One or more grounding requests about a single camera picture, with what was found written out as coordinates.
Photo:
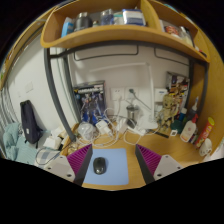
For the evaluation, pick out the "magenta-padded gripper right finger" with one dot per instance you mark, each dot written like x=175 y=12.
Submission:
x=164 y=166

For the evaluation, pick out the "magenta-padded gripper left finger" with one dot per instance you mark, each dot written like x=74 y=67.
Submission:
x=63 y=166

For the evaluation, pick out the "black computer mouse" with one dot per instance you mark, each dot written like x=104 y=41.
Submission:
x=99 y=165

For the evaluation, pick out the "light blue mouse pad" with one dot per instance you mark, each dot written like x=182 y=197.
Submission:
x=116 y=166

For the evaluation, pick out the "white tissue box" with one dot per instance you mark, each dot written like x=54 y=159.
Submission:
x=52 y=142

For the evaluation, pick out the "small white desk clock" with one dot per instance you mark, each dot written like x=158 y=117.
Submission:
x=173 y=133

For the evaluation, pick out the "clear plastic container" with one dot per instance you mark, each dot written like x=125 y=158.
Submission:
x=86 y=131

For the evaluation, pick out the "white power strip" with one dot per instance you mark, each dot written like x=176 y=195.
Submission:
x=139 y=131

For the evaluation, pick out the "white red-capped lotion bottle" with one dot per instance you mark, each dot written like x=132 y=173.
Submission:
x=189 y=130

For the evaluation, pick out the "white printed mug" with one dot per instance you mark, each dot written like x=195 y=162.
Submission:
x=205 y=147

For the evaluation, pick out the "golden robot figure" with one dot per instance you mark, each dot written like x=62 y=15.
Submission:
x=167 y=113

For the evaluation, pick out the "orange chips can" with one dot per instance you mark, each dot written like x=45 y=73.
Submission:
x=205 y=131

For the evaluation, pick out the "dark hanging backpack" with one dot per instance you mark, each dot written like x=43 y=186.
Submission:
x=30 y=123

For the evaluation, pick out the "white charger block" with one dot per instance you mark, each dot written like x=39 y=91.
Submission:
x=102 y=127

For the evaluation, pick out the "teal bedding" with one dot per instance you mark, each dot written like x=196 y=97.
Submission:
x=13 y=140

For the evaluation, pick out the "metal cup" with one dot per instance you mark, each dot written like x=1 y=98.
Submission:
x=132 y=112

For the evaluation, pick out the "blue spray bottle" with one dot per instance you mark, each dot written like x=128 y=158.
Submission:
x=193 y=110

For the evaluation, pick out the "blue robot model kit box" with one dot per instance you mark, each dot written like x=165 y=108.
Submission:
x=90 y=100

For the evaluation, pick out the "white curtain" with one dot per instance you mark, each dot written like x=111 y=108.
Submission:
x=5 y=110

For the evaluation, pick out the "colourful print box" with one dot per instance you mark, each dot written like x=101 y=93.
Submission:
x=175 y=80

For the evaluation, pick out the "wooden shelf unit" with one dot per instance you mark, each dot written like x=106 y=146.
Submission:
x=110 y=33

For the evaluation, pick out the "dark grey metal frame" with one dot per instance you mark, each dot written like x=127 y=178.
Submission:
x=50 y=83

